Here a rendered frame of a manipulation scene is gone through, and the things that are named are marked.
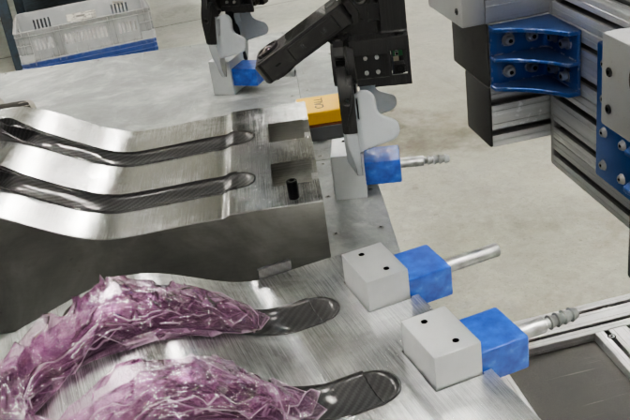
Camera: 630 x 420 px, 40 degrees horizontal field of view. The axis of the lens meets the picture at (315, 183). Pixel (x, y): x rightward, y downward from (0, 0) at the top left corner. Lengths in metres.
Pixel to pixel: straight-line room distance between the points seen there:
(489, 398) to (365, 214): 0.39
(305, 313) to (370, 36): 0.33
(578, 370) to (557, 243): 0.82
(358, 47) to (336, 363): 0.37
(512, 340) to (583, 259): 1.74
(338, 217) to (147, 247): 0.23
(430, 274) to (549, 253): 1.69
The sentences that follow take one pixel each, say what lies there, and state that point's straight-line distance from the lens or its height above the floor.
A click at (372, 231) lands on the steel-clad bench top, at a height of 0.80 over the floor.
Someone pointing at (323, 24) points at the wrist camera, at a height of 1.00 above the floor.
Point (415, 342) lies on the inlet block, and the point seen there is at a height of 0.88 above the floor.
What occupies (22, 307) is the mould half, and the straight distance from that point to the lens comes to 0.86.
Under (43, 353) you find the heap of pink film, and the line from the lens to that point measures 0.64.
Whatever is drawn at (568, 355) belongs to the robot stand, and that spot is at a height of 0.21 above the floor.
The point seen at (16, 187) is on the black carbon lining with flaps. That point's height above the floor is 0.92.
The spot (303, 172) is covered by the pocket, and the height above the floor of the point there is 0.87.
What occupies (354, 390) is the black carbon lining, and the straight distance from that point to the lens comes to 0.62.
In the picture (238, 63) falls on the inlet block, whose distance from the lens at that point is 1.36.
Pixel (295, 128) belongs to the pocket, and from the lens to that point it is 0.97.
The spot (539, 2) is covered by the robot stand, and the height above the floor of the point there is 0.92.
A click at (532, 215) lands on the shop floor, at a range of 2.56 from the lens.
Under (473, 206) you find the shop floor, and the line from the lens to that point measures 2.61.
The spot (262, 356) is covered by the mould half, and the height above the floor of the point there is 0.87.
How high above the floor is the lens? 1.24
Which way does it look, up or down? 26 degrees down
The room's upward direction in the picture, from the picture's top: 8 degrees counter-clockwise
